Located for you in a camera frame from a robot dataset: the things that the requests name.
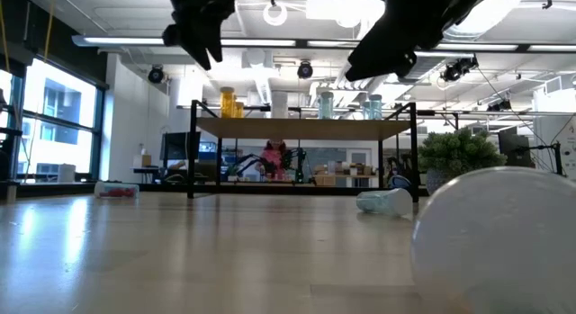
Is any black monitor on stand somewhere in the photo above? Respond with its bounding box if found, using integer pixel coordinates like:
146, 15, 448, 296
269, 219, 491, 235
497, 127, 535, 167

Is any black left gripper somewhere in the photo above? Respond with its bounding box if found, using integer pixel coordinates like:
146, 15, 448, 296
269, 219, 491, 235
161, 0, 238, 71

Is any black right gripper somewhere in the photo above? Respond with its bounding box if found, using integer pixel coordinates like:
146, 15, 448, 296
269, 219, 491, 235
345, 0, 495, 83

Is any clear bottle with red pills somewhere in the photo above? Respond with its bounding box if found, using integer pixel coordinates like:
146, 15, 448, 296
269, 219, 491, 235
94, 181, 140, 200

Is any wooden shelf black metal frame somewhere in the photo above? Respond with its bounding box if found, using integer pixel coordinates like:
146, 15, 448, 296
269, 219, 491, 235
187, 99, 419, 202

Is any black aluminium table frame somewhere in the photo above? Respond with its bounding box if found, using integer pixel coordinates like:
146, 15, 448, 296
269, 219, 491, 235
0, 181, 433, 201

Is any large glass window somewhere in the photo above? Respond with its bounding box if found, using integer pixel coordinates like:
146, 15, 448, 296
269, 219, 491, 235
0, 57, 107, 184

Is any person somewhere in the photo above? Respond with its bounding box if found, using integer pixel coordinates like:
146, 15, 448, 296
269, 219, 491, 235
258, 140, 289, 181

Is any long ceiling light strip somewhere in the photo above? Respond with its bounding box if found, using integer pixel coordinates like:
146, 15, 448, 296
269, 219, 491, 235
307, 39, 364, 49
71, 34, 298, 48
528, 43, 576, 52
436, 43, 518, 52

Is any blue white round object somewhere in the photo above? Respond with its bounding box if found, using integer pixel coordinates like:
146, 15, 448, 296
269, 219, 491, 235
387, 174, 411, 190

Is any black ceiling camera rig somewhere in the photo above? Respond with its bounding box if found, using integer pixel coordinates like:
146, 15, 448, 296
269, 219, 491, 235
440, 55, 479, 83

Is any white bin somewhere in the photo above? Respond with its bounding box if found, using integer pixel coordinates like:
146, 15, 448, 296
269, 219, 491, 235
58, 163, 77, 184

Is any wooden background workbench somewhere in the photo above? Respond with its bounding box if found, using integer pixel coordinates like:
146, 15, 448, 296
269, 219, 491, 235
312, 160, 379, 188

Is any black computer monitor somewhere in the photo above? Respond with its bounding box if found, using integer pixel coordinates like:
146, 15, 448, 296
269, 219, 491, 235
159, 131, 203, 161

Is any white ring ceiling fixture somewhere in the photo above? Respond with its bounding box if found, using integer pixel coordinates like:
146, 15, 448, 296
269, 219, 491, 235
263, 1, 289, 27

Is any clear pill bottle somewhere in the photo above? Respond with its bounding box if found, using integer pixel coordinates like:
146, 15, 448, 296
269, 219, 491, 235
271, 91, 289, 119
409, 166, 576, 314

